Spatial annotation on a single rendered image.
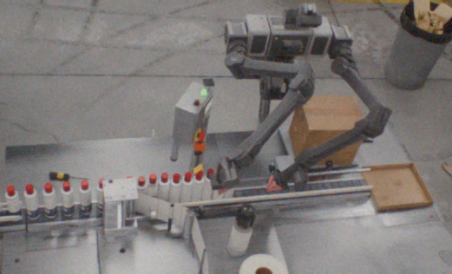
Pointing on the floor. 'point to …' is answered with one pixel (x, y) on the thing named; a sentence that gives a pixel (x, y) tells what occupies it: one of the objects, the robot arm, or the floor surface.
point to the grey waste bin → (411, 60)
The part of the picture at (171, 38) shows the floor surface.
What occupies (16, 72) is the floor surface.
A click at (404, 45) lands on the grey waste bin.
